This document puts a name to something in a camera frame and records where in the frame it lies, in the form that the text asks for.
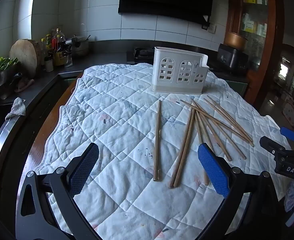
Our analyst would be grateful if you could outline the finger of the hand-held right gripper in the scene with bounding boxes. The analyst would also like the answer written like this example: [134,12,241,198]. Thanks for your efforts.
[259,136,288,160]
[280,127,294,145]

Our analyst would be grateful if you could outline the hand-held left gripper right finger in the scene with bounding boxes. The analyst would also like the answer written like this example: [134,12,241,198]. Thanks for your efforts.
[197,142,288,240]

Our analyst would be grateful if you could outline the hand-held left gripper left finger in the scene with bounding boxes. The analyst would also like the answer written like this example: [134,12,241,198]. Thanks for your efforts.
[15,142,100,240]

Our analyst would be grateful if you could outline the white plastic chopstick holder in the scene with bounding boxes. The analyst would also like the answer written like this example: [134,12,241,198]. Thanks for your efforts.
[151,46,210,94]

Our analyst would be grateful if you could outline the white quilted blanket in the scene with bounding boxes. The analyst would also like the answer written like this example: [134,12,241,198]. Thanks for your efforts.
[34,62,294,240]

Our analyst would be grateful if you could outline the green cabinet door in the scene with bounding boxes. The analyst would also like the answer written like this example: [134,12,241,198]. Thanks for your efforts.
[227,81,248,98]

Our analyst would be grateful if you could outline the wooden glass-door cabinet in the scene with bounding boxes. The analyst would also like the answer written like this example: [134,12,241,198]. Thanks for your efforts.
[224,0,285,105]

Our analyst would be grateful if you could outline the grey dish cloth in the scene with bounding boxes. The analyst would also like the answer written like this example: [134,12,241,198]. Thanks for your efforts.
[5,97,26,120]

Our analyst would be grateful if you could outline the black rice cooker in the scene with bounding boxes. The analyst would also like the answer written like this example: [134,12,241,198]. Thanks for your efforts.
[216,43,250,74]

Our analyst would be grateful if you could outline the pinkish lump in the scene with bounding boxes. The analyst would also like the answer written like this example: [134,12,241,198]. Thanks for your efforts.
[14,79,34,92]

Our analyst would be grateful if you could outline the copper pot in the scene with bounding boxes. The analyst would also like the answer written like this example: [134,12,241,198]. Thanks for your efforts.
[224,31,249,50]

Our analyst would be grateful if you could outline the white jar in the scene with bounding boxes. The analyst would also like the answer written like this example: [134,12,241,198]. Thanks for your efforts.
[44,55,54,72]

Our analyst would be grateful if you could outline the dark kitchen counter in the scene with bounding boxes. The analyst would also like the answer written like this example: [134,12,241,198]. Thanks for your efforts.
[0,40,250,120]

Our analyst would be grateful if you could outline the yellow tin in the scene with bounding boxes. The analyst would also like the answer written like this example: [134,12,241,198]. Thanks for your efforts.
[52,51,67,67]

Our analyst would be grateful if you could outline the metal cooking pot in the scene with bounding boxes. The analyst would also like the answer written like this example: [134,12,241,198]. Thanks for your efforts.
[70,36,90,57]

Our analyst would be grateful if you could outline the black gas stove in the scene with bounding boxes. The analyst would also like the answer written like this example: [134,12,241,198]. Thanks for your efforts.
[127,47,160,65]

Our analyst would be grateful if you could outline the round wooden chopping block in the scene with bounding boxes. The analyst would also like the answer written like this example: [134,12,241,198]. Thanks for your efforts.
[9,39,41,78]

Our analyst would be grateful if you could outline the clear oil bottle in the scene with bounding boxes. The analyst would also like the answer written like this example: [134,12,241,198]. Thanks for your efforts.
[54,28,66,53]

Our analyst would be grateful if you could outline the green leafy vegetables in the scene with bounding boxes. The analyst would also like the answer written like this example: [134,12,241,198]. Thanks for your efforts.
[0,57,19,77]

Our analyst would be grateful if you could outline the black range hood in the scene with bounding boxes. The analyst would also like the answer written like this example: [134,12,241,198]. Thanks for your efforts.
[118,0,231,27]

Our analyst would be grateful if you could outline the black-handled metal pot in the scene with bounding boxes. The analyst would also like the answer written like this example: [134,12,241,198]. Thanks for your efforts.
[0,72,23,100]

